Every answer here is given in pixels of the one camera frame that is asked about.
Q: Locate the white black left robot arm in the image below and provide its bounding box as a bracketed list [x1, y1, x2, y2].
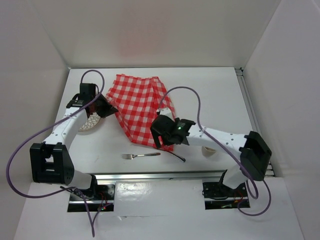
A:
[29, 83, 118, 200]

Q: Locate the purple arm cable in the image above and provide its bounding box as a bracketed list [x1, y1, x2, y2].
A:
[159, 86, 273, 216]
[5, 69, 105, 238]

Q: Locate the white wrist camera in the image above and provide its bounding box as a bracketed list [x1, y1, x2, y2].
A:
[156, 107, 175, 121]
[94, 84, 100, 97]

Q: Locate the red white checkered cloth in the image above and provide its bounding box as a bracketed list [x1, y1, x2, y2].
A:
[106, 74, 176, 148]

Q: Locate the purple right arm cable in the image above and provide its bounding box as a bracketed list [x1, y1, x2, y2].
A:
[159, 86, 273, 216]

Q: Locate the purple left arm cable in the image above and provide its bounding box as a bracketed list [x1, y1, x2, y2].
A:
[5, 69, 105, 238]

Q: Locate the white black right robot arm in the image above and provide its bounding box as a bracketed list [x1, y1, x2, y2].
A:
[150, 114, 272, 196]

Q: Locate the beige paper cup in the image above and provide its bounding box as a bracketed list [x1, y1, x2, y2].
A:
[201, 146, 217, 158]

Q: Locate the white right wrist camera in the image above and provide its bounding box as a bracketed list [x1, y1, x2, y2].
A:
[156, 107, 175, 121]

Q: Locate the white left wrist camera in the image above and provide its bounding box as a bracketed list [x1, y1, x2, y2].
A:
[94, 84, 100, 97]

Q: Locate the floral patterned ceramic plate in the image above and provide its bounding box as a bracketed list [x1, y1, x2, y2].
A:
[78, 113, 101, 132]

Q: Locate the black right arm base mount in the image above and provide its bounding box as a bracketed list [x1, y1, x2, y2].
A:
[201, 179, 251, 210]

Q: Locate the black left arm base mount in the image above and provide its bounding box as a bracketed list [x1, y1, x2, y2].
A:
[67, 174, 116, 213]

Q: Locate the silver fork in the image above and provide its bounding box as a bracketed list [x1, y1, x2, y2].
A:
[121, 152, 161, 160]

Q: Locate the silver table knife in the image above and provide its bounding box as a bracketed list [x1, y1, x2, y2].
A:
[167, 151, 186, 163]

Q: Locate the aluminium frame rail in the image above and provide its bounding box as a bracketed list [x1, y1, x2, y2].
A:
[82, 66, 276, 182]

